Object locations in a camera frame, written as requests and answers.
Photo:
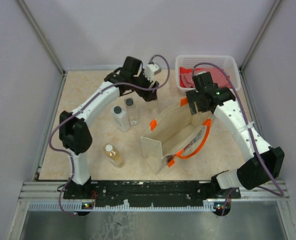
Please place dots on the clear bottle black cap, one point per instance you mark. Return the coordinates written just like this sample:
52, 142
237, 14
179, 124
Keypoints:
131, 111

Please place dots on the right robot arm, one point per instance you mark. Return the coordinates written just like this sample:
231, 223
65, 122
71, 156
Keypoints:
262, 161

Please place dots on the beige round bottle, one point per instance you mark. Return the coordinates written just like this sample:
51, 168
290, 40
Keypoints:
155, 109

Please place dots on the red cloth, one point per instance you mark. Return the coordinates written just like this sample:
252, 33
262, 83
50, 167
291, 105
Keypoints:
185, 75

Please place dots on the canvas bag orange handles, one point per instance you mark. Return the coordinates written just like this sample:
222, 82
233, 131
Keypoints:
173, 136

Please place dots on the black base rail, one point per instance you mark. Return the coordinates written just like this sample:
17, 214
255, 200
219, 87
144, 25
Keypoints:
168, 193

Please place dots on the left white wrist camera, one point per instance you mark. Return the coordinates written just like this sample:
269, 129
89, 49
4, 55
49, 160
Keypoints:
151, 70

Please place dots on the aluminium frame rail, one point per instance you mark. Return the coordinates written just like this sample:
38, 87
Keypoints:
40, 190

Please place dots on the white bottle black cap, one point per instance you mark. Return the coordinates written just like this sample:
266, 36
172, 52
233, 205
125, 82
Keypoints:
120, 118

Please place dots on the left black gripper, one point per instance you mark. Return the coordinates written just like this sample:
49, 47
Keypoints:
147, 95

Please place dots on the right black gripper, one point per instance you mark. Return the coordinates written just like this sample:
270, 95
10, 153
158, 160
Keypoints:
192, 96

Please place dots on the white plastic basket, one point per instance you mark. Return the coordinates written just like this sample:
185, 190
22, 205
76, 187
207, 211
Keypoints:
222, 69

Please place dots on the amber liquid bottle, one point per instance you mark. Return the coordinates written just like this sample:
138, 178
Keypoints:
113, 154

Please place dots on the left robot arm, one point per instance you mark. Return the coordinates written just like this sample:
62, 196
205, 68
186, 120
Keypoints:
74, 130

